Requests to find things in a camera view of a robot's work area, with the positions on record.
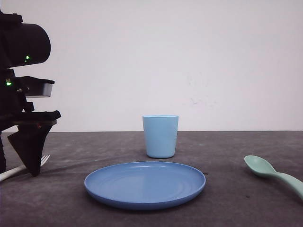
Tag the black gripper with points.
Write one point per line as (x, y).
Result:
(33, 126)

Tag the white plastic fork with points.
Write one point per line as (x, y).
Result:
(12, 172)

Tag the light blue plastic cup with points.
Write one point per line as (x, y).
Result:
(160, 133)

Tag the mint green plastic spoon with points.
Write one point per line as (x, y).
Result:
(263, 168)

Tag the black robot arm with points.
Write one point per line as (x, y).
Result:
(23, 44)

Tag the blue plastic plate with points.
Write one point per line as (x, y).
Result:
(148, 185)

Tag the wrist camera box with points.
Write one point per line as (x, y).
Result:
(35, 87)

